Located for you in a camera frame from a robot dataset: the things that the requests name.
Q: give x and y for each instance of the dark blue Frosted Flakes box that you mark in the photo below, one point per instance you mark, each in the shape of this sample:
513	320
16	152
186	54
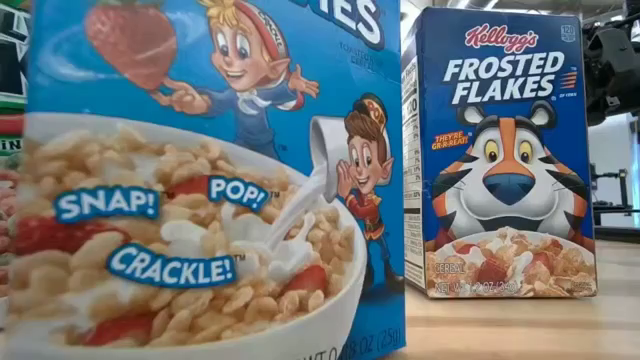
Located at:
500	150

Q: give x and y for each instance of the light blue Rice Krispies box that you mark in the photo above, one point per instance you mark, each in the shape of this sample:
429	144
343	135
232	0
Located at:
200	150

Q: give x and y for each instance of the green cereal box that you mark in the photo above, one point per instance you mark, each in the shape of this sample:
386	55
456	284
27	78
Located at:
10	145

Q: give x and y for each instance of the black computer monitor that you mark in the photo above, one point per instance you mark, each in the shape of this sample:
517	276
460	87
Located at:
593	180

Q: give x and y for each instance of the black desk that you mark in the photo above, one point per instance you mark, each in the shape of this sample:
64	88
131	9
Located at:
612	206

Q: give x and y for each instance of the black metal table frame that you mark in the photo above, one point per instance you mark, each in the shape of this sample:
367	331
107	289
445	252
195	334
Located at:
620	235

